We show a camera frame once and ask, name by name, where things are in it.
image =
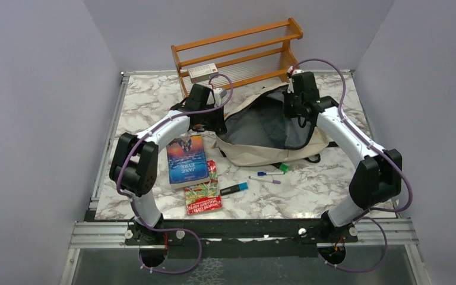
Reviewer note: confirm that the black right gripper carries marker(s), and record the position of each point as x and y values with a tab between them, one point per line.
287	95

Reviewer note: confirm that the blue Jane Eyre book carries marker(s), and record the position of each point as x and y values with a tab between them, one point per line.
187	162

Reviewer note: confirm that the white red box on shelf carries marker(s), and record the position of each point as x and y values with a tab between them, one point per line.
202	73

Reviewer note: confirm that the beige canvas backpack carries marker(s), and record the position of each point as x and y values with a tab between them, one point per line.
258	133

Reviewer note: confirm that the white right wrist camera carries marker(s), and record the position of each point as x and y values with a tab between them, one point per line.
292	70

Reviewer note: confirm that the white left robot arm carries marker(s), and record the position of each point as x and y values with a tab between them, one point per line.
135	162

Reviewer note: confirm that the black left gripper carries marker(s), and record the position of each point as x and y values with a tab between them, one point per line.
219	124

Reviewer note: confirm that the green-capped marker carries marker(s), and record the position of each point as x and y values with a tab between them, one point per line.
281	166

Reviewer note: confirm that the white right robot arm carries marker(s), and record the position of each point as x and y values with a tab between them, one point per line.
377	177

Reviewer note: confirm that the red Treehouse book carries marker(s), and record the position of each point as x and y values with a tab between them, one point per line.
206	196

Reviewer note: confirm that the white purple-capped pen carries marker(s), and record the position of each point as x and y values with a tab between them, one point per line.
266	180

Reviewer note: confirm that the wooden two-tier shelf rack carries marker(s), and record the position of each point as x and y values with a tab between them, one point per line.
246	57

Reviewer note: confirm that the black blue highlighter marker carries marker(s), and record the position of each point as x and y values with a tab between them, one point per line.
234	189

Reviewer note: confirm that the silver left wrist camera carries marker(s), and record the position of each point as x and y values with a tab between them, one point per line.
218	94

